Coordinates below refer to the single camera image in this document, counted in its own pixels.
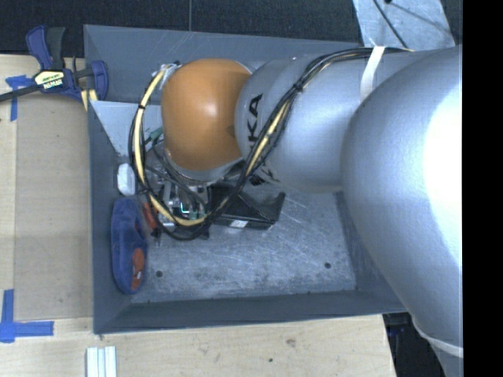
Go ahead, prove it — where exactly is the black box with white label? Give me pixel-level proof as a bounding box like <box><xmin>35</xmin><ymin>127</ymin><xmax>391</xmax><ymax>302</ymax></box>
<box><xmin>207</xmin><ymin>183</ymin><xmax>287</xmax><ymax>232</ymax></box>

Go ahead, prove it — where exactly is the white rounded plastic thing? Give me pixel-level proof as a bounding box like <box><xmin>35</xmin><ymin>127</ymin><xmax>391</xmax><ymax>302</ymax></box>
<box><xmin>117</xmin><ymin>163</ymin><xmax>137</xmax><ymax>196</ymax></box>

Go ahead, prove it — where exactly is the blue and orange plush toy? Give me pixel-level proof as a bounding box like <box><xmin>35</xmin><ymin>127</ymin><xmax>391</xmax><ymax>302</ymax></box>
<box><xmin>110</xmin><ymin>196</ymin><xmax>149</xmax><ymax>295</ymax></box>

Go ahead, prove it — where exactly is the pale brown flat board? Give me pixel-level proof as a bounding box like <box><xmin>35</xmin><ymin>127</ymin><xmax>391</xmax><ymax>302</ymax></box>
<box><xmin>13</xmin><ymin>95</ymin><xmax>95</xmax><ymax>322</ymax></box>

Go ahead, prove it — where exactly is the grey metal bin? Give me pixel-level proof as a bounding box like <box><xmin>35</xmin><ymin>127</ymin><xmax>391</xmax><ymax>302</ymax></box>
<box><xmin>82</xmin><ymin>24</ymin><xmax>410</xmax><ymax>335</ymax></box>

